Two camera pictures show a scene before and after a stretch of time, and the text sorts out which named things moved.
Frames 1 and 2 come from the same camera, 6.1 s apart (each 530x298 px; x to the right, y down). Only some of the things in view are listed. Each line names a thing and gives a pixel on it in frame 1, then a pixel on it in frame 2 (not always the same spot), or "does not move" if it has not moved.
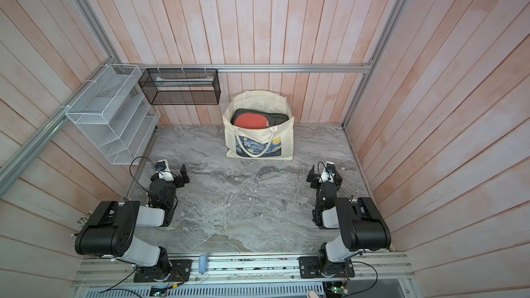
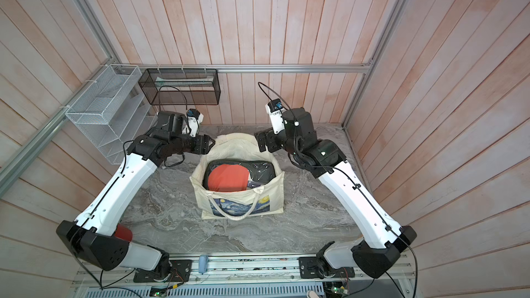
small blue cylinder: x=203 y=263 does not move
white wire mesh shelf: x=114 y=113 does not move
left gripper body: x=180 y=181 to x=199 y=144
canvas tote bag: x=273 y=143 to x=267 y=199
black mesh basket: x=181 y=86 does not move
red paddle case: x=255 y=120 to x=237 y=174
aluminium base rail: x=377 y=274 does not move
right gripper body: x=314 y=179 to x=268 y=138
